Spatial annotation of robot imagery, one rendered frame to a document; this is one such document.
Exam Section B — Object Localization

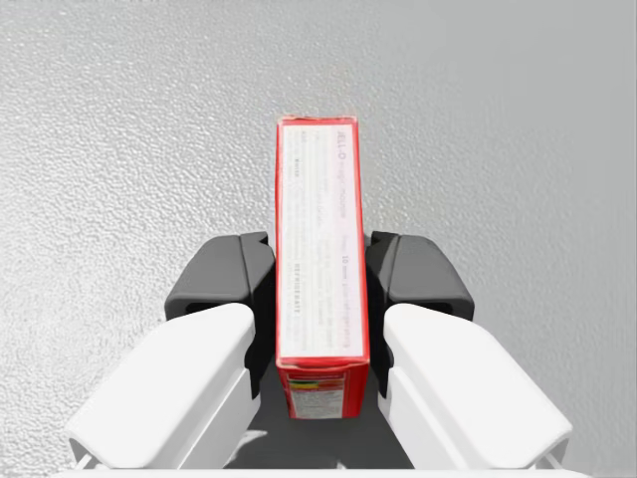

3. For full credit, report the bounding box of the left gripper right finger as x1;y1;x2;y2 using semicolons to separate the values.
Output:
363;230;573;470

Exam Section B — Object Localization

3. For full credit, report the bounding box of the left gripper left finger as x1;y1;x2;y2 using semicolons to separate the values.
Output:
64;231;278;470

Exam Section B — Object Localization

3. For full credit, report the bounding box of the red and white carton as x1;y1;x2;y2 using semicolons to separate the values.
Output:
275;115;371;421

